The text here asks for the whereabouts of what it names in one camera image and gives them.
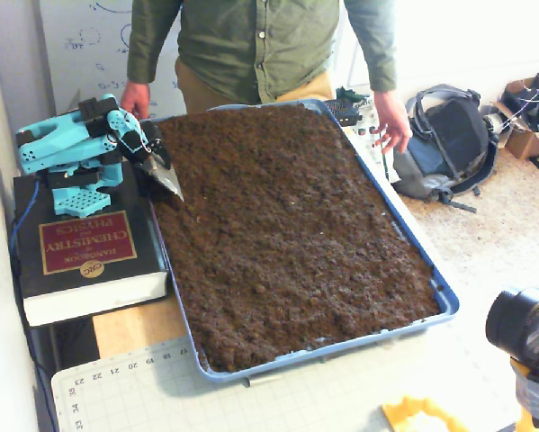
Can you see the white gridded cutting mat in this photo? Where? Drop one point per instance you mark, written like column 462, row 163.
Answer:
column 161, row 396

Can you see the person's right hand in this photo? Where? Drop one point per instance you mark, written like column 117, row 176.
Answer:
column 136, row 96

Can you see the whiteboard with blue writing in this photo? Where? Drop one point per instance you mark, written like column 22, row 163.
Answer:
column 71, row 67

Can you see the green button shirt torso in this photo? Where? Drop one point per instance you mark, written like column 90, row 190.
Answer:
column 251, row 45

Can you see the black chemistry physics handbook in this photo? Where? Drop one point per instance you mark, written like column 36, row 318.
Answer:
column 138, row 252

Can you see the black perforated device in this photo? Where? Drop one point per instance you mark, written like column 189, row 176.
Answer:
column 343, row 112

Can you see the grey black backpack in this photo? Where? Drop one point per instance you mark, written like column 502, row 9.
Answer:
column 449, row 130

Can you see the brown cardboard box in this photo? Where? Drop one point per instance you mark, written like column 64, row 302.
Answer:
column 525, row 144

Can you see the yellow plastic object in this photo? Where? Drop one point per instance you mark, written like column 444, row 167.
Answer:
column 413, row 416

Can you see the turquoise robot arm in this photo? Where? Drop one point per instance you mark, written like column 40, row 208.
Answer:
column 71, row 139

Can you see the black round camera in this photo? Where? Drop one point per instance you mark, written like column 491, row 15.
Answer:
column 516, row 321

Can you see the person's left hand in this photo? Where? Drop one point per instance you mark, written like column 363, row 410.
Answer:
column 395, row 121

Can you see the green sleeved left forearm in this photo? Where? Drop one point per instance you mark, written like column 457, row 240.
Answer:
column 377, row 54

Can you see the blue plastic tray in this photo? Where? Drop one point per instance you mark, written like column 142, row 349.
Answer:
column 449, row 310

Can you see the yellow grey camera mount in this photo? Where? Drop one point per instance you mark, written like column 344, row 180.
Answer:
column 534, row 396

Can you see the dark green object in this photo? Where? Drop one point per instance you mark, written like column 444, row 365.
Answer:
column 350, row 95

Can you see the white cylindrical part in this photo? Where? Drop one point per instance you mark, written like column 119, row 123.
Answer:
column 492, row 122

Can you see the green sleeved right forearm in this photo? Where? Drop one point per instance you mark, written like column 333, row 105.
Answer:
column 147, row 49

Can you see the brown soil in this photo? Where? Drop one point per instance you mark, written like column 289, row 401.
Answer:
column 287, row 234

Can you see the grey metal bar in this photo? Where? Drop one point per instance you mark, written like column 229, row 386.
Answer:
column 264, row 380

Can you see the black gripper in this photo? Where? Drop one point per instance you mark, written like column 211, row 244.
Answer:
column 154, row 150

